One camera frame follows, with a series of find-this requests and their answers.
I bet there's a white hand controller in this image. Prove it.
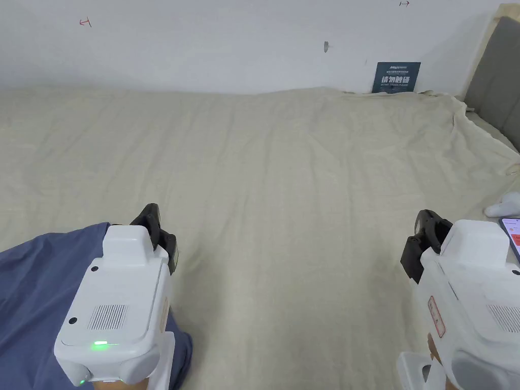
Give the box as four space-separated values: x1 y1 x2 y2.
483 190 520 218

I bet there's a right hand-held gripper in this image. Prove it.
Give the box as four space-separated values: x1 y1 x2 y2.
397 209 520 390

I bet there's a person's right hand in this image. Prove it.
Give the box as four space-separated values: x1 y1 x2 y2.
426 332 452 390

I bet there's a bed with beige sheet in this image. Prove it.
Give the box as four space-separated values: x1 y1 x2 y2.
0 86 520 390

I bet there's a grey padded headboard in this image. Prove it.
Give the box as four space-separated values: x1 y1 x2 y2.
463 15 520 154

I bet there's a smartphone with lit screen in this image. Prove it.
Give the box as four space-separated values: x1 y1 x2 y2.
498 217 520 270

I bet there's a dark blue shirt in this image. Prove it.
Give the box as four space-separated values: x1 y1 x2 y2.
0 221 194 390

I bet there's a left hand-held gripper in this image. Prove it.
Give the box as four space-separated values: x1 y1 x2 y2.
54 203 179 390

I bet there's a dark blue sign card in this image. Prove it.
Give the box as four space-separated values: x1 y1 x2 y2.
371 61 422 94

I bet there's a person's left hand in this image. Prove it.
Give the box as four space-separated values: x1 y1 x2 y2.
91 377 149 390

